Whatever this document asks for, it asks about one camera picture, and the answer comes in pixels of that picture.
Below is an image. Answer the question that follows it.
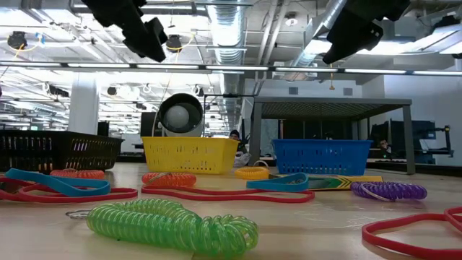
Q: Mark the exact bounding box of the silver ribbed ceiling duct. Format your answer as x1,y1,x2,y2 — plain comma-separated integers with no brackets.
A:
206,0,250,140

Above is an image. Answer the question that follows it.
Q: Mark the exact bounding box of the black desk monitor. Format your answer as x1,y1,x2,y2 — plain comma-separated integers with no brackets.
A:
391,120,438,152

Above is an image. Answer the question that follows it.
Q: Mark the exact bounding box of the yellow plastic basket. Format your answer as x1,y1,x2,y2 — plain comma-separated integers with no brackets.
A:
141,136,240,176

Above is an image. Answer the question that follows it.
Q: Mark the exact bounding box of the purple coil keychain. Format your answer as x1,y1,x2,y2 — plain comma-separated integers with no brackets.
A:
349,181,429,202

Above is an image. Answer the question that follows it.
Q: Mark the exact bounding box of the silver slanted ceiling duct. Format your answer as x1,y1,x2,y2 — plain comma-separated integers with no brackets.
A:
288,0,349,69

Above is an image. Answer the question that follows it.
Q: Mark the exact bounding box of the person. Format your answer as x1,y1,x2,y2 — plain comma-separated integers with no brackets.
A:
378,139,394,160
229,129,250,155

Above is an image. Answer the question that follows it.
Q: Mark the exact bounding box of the black box behind lamp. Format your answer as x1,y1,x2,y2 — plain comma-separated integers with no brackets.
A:
139,111,162,137

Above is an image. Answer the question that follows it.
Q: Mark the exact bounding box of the green coil keychain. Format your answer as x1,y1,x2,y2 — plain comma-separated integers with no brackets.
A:
65,198,260,259

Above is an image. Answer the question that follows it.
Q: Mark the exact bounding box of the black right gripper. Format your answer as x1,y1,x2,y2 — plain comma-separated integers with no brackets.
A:
322,0,411,65

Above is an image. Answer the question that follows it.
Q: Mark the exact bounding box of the yellow orange coil keychain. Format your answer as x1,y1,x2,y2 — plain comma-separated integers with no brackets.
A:
234,160,271,181

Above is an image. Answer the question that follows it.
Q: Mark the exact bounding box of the white cylinder spot lamp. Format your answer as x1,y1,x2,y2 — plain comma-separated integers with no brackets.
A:
157,92,205,138

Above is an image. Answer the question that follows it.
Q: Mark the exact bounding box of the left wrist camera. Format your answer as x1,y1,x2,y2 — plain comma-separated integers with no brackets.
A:
143,17,170,47

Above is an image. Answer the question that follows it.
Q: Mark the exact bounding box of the black plastic basket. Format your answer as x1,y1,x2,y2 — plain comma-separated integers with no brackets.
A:
0,129,125,173

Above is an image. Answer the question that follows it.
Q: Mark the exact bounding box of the black ceiling fixture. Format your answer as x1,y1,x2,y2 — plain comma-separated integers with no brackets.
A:
165,34,183,53
6,30,28,51

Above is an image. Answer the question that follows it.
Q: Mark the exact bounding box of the red rubber band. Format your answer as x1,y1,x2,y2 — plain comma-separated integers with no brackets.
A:
140,184,315,204
0,175,139,204
361,206,462,260

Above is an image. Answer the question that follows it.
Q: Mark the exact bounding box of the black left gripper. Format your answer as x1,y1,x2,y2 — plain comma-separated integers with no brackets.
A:
81,0,167,63

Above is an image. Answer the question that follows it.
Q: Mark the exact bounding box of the grey perforated metal shelf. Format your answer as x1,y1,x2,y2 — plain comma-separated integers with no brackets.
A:
248,96,416,176

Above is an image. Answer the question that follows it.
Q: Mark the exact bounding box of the yellow green crayon box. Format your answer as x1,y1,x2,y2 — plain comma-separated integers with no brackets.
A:
269,174,384,191

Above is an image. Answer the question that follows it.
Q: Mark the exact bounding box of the long ceiling light strip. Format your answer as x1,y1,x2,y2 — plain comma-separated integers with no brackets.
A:
0,60,462,77

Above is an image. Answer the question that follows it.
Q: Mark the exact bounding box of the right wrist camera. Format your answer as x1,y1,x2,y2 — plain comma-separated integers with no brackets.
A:
362,22,385,51

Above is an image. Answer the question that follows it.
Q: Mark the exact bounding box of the blue plastic basket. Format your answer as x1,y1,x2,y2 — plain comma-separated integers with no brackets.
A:
271,139,373,177

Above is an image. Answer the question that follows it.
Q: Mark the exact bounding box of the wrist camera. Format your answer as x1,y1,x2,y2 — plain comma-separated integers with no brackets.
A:
143,17,170,47
362,22,385,51

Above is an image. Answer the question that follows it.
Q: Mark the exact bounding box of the blue rubber band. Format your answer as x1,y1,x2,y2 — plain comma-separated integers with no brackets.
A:
245,172,310,193
4,168,112,198

